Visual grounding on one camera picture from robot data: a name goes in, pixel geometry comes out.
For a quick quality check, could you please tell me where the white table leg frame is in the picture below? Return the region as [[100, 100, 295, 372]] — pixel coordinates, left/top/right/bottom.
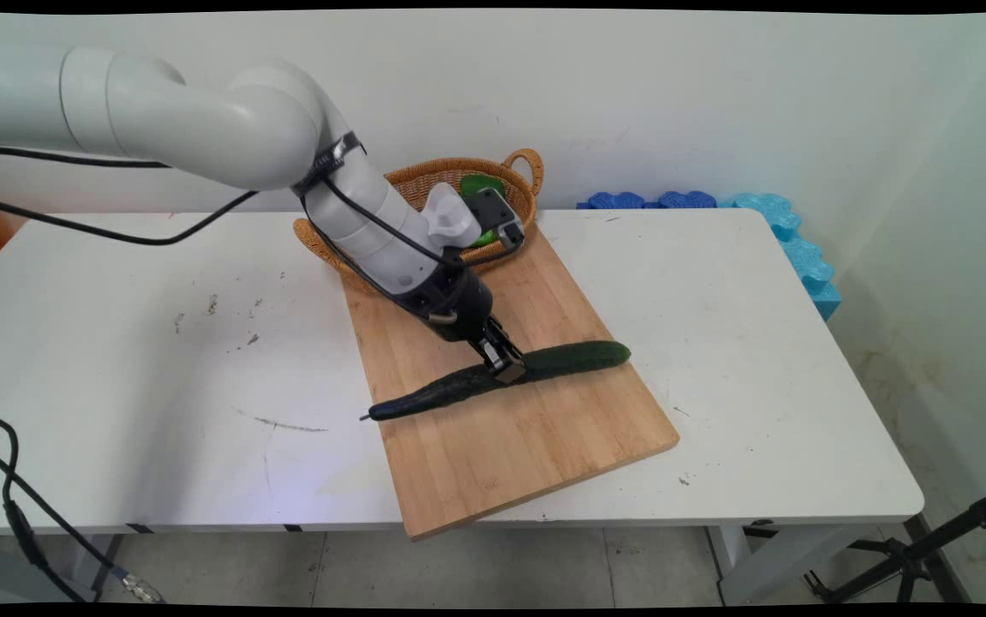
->
[[705, 521, 892, 606]]

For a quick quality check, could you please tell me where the dark blue foam piece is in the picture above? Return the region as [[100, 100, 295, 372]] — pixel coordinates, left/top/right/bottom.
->
[[656, 190, 719, 210], [577, 191, 647, 211]]

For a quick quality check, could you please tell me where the woven wicker basket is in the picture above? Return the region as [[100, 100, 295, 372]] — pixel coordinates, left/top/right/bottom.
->
[[292, 148, 545, 297]]

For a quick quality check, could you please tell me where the black tripod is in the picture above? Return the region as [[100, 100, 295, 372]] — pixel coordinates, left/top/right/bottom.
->
[[804, 484, 986, 605]]

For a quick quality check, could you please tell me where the green bell pepper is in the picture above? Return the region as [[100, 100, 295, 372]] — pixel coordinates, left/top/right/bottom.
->
[[458, 174, 508, 201]]

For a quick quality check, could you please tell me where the dark green cucumber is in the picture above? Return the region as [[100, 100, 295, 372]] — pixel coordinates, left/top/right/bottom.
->
[[361, 340, 633, 423]]

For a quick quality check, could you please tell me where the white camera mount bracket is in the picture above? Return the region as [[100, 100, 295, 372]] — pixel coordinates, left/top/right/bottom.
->
[[421, 181, 483, 252]]

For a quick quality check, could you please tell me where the wooden cutting board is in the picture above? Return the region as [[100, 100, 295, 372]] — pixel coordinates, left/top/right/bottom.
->
[[343, 225, 681, 542]]

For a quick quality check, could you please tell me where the light blue foam mat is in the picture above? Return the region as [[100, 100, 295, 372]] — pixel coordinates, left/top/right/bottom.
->
[[718, 193, 843, 321]]

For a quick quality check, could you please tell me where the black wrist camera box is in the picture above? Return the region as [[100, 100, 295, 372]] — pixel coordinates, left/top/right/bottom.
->
[[462, 187, 527, 252]]

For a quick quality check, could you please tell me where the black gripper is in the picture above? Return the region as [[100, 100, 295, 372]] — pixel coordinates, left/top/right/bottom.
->
[[390, 269, 528, 385]]

